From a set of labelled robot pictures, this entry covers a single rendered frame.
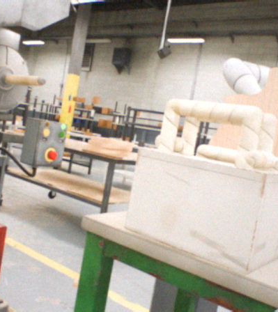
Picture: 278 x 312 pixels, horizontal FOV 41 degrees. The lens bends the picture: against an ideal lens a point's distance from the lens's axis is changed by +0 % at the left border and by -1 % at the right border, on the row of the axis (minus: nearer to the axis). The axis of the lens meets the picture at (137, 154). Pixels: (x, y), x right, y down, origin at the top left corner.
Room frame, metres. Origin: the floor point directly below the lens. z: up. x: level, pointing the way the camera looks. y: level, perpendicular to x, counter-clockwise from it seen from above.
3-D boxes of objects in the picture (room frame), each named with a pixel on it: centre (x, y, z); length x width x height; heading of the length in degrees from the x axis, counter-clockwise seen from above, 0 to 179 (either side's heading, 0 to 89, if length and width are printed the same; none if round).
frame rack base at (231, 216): (0.74, -0.15, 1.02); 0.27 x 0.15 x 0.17; 53
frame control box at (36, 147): (1.66, 0.48, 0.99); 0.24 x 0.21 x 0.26; 54
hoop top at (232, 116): (0.70, -0.12, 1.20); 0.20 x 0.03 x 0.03; 52
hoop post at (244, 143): (0.65, -0.19, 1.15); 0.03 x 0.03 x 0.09
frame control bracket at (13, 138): (1.61, 0.52, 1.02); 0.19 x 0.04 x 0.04; 144
